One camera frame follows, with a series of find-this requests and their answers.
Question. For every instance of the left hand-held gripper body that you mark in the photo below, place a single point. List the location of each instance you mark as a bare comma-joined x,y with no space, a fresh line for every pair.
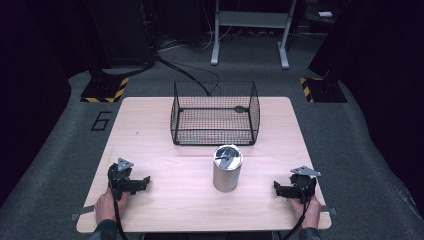
120,178

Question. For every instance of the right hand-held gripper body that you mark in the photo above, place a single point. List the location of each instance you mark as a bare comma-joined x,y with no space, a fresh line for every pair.
304,185

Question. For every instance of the person's right hand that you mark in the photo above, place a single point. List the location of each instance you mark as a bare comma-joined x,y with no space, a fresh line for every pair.
310,213

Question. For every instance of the person's left hand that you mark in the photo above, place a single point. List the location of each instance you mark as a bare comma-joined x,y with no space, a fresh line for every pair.
106,206

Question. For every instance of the silver metal can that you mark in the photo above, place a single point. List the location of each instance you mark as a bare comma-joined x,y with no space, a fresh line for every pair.
227,170

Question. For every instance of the black base with hazard stripes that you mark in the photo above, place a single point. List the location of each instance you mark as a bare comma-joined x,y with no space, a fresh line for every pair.
322,90
106,90

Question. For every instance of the white metal stand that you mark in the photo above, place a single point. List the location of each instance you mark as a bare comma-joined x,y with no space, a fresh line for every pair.
251,20

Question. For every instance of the small white box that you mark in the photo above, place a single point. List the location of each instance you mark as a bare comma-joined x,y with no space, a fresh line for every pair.
325,14

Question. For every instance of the grey table bracket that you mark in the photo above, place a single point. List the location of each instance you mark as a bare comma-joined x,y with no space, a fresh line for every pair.
81,212
328,210

